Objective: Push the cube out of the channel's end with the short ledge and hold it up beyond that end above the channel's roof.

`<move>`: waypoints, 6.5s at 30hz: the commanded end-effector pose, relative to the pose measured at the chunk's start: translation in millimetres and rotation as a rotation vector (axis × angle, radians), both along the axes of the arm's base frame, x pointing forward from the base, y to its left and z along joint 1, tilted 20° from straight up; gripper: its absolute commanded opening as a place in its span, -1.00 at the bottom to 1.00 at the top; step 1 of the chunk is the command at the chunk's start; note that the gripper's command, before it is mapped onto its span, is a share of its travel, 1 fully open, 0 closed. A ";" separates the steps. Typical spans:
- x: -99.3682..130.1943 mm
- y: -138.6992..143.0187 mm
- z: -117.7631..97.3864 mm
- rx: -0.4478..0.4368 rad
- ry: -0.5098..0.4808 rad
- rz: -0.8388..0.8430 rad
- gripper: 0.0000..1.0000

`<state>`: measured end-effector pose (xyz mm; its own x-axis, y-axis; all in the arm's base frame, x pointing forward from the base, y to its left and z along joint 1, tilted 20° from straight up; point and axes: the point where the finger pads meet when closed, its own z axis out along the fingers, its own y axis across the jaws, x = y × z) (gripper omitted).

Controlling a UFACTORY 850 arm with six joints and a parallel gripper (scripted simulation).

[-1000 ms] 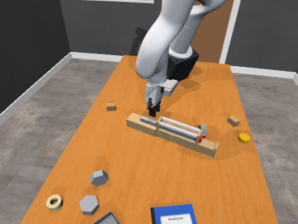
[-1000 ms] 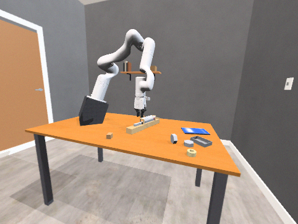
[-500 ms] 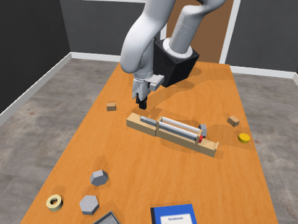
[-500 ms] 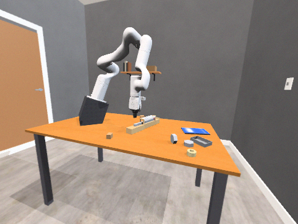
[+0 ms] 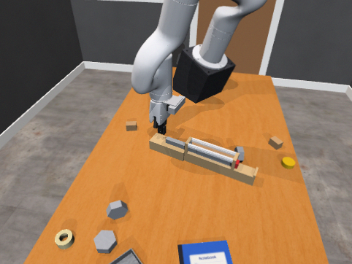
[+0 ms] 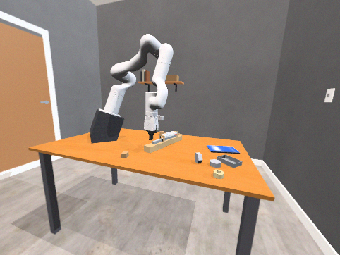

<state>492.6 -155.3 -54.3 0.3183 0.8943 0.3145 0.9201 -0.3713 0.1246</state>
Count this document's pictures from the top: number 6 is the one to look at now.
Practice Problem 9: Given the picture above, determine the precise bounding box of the blue notebook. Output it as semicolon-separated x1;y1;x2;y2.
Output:
207;145;240;154

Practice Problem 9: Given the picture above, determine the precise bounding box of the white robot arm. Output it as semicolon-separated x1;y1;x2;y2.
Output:
100;34;173;120

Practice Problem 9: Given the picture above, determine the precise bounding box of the cream roll of masking tape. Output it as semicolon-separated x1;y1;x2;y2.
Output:
213;169;224;179

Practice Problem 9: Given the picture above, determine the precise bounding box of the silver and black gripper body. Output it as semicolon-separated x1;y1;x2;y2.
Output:
144;116;158;132

